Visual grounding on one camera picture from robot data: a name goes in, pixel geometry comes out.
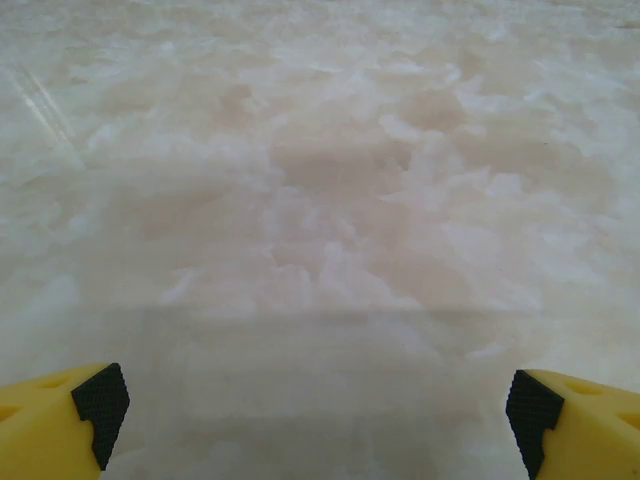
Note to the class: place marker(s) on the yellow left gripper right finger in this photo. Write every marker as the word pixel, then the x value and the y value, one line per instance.
pixel 595 430

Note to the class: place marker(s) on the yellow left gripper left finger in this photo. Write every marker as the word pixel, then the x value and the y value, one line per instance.
pixel 40 430

